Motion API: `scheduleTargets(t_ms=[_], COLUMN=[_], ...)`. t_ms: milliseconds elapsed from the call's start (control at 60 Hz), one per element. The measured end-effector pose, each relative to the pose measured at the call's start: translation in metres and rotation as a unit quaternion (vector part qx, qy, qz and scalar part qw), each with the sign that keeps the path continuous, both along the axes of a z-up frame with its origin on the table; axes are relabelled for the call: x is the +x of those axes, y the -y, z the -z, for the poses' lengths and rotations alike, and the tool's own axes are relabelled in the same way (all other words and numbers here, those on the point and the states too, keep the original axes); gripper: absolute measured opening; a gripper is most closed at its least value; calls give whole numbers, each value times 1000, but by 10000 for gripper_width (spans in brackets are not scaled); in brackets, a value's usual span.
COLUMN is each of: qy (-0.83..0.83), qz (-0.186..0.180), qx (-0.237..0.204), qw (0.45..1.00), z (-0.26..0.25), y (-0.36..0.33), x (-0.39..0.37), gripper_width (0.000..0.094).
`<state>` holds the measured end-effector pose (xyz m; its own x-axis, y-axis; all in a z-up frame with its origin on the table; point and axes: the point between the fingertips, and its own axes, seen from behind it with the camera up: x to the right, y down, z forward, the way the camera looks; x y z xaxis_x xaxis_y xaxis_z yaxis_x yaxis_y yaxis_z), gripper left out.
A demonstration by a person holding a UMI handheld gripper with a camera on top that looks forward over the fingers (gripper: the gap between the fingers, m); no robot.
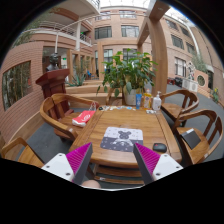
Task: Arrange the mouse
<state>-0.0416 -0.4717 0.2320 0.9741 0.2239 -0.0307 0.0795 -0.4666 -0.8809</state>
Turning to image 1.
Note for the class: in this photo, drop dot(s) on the dark bust statue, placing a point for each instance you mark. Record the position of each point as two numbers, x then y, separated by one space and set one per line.
53 62

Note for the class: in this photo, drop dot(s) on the wooden armchair right rear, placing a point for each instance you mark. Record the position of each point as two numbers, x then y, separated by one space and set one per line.
173 110

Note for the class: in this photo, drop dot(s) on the wooden armchair right front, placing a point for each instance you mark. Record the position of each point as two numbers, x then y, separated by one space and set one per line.
197 145

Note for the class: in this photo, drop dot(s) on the black notebook on chair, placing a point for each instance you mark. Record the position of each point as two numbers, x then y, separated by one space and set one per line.
191 138

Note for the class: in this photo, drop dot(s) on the wooden armchair left front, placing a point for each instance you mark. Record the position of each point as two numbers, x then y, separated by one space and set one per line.
19 150

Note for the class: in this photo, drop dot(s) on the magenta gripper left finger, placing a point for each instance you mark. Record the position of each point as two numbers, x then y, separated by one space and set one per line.
71 166

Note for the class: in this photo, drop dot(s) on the dark red wooden pedestal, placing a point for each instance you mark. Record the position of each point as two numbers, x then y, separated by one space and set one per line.
53 82

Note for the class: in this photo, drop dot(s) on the yellow bottle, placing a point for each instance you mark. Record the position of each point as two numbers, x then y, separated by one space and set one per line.
147 99

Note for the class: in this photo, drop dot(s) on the wooden armchair left rear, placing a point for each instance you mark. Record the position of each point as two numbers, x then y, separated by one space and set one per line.
53 113

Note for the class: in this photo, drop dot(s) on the wooden pillar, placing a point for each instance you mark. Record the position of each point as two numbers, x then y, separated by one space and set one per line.
152 27

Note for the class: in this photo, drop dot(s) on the white plant pot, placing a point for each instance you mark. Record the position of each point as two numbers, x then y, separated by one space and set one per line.
130 97

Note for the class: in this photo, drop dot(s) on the red and white bag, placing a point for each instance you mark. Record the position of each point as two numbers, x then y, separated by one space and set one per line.
83 118

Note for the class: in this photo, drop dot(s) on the green potted plant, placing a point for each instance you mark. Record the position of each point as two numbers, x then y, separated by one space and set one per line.
128 74

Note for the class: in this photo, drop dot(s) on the grey bear print mouse pad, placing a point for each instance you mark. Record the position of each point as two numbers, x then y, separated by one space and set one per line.
121 139

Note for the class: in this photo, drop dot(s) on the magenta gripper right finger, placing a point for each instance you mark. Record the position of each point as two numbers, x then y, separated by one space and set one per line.
154 166

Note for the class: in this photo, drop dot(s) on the white pump bottle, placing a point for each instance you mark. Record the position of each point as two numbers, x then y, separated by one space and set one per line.
156 102

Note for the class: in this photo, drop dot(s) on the wooden armchair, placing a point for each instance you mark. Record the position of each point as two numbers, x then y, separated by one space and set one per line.
197 145
173 110
19 150
53 113

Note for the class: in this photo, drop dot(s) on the black computer mouse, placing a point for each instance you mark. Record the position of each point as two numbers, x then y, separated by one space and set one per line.
160 147

